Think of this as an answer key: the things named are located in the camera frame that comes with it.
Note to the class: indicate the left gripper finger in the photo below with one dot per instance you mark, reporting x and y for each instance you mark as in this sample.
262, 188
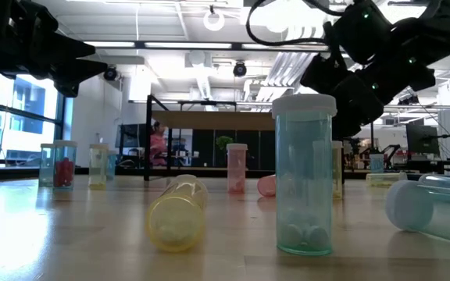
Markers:
72, 48
80, 72

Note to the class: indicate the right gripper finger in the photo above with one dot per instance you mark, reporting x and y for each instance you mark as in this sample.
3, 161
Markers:
350, 125
322, 74

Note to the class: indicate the blue bottle with red pills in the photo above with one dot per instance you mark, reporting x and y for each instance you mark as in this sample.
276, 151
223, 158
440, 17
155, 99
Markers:
65, 171

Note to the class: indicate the red medicine bottle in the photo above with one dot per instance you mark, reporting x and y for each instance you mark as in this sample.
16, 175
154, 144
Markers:
266, 186
236, 168

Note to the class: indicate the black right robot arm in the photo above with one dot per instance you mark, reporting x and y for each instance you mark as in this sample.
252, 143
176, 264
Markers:
440, 27

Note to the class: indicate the black background robot arm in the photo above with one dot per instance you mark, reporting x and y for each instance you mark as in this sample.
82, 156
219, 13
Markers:
390, 149

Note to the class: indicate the black ceiling light track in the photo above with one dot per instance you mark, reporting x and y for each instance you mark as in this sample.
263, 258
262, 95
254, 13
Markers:
139, 45

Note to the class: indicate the black computer monitor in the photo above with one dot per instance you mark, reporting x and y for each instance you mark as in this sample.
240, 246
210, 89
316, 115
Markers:
422, 138
131, 136

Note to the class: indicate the person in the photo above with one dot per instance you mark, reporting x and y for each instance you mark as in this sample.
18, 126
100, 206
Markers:
158, 146

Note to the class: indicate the green potted plant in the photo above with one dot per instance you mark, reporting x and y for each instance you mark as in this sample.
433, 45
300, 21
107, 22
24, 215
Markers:
224, 142

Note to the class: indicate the black ceiling camera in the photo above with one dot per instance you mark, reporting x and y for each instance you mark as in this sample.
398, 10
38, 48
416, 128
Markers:
110, 73
240, 69

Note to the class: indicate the window with black frame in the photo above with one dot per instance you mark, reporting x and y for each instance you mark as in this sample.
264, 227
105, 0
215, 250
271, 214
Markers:
26, 117

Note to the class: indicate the black aluminium rig frame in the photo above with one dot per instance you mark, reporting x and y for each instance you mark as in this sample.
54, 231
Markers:
14, 171

